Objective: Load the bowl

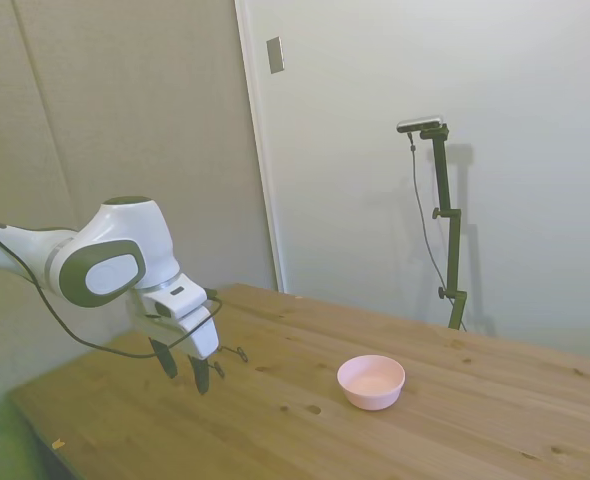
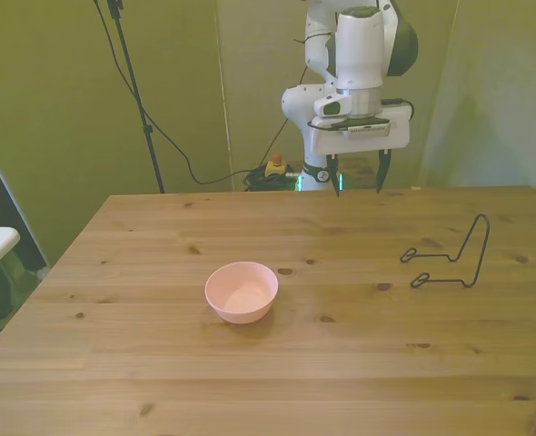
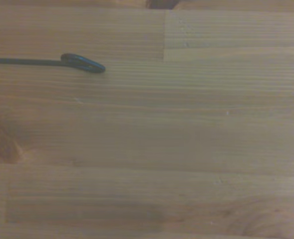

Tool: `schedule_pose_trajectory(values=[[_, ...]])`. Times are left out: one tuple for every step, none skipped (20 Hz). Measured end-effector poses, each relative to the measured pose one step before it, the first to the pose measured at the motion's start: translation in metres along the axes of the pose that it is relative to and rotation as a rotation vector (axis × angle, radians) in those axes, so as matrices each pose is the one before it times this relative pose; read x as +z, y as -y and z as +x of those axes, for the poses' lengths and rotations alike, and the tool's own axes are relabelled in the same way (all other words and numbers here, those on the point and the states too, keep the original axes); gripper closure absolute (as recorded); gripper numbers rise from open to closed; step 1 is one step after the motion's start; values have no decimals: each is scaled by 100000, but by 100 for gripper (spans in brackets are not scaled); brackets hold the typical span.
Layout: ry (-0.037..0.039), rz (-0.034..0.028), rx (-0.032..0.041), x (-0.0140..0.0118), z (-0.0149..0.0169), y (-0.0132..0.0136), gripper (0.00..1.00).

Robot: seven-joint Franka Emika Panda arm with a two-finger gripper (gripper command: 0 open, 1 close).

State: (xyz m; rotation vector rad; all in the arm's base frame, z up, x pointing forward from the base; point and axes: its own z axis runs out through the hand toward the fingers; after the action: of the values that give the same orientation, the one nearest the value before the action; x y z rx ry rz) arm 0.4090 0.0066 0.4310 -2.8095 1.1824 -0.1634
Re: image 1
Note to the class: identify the pink plastic bowl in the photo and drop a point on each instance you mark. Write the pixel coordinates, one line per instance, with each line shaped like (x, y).
(370, 395)

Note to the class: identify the silver camera on stand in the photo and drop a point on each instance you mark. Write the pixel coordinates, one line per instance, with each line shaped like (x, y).
(420, 124)

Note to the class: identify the dark jointed camera stand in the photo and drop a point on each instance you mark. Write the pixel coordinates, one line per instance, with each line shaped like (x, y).
(443, 180)

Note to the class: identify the grey wall switch plate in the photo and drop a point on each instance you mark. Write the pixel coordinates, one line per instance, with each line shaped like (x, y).
(275, 55)

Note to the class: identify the small orange paper scrap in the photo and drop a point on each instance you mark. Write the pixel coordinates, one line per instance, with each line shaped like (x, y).
(57, 443)

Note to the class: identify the white door frame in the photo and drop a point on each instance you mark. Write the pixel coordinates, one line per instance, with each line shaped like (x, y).
(261, 150)

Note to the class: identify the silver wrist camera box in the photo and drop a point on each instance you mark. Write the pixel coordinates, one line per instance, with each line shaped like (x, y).
(167, 310)

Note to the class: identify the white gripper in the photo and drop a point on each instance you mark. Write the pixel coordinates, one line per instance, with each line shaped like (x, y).
(200, 335)

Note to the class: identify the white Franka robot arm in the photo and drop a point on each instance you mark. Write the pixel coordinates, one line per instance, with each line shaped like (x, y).
(120, 235)

